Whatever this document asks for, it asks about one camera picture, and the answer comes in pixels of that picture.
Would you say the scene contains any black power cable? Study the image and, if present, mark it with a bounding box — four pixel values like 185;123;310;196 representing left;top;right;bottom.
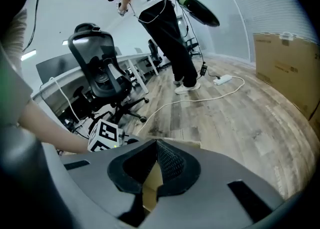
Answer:
174;0;223;80

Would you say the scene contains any small cardboard box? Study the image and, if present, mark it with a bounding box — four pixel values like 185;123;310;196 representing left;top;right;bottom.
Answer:
141;136;202;215

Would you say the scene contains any white power strip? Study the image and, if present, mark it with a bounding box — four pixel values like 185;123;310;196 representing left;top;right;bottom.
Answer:
212;74;232;86

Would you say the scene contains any black headset cable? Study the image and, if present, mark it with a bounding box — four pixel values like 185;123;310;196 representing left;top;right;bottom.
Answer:
21;0;41;54

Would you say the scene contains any long white power cable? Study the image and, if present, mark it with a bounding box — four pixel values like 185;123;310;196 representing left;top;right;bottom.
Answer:
39;75;245;136

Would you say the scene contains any black case with green label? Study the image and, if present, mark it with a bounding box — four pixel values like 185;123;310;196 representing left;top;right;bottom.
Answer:
172;0;221;28

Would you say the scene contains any white table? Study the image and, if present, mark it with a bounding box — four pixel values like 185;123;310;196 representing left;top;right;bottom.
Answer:
31;52;161;115

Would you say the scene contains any person's left forearm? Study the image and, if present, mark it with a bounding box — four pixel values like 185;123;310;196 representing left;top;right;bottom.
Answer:
19;97;94;155

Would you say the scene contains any black computer monitor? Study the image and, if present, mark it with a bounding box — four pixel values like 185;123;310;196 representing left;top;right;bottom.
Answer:
35;53;79;84

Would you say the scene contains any black mesh office chair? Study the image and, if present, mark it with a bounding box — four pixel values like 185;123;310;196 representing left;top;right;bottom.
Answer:
67;22;150;124

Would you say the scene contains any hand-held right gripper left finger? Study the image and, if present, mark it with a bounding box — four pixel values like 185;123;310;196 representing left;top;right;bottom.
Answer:
59;139;161;228

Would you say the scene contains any large sealed brown carton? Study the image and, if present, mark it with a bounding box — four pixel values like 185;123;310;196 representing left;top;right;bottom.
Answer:
252;32;320;121

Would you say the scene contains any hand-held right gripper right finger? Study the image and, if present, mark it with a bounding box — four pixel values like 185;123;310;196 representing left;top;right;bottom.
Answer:
139;139;285;229

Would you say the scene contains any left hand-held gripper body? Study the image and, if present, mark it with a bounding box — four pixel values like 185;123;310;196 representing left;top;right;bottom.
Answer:
87;119;141;153

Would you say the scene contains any person's beige shirt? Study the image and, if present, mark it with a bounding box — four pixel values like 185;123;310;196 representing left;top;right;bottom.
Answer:
0;5;35;129

